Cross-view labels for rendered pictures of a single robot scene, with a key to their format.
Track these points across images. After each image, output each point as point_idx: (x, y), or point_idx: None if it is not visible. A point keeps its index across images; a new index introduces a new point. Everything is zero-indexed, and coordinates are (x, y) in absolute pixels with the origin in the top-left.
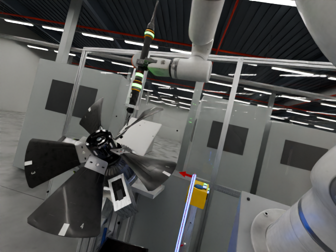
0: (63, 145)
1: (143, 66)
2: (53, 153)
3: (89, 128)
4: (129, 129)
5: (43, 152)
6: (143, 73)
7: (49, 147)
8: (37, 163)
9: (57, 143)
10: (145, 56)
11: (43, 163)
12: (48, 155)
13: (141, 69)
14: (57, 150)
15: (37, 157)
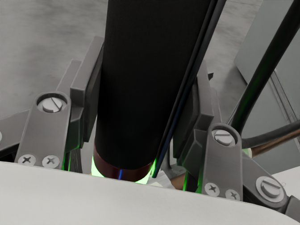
0: (79, 168)
1: (114, 130)
2: (74, 168)
3: None
4: (298, 192)
5: (73, 155)
6: (121, 176)
7: (76, 154)
8: (70, 163)
9: (78, 156)
10: (126, 24)
11: (71, 171)
12: (72, 165)
13: (99, 148)
14: (76, 169)
15: (72, 155)
